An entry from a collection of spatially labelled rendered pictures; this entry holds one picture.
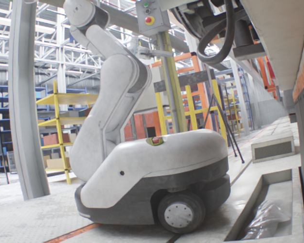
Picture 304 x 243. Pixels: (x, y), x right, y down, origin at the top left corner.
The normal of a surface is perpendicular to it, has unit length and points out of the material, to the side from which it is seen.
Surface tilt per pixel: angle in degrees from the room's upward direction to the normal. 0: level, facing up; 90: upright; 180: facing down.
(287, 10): 180
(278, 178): 90
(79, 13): 90
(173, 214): 90
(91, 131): 90
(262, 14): 180
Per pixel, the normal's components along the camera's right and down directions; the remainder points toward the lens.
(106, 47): -0.33, -0.01
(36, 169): 0.85, -0.18
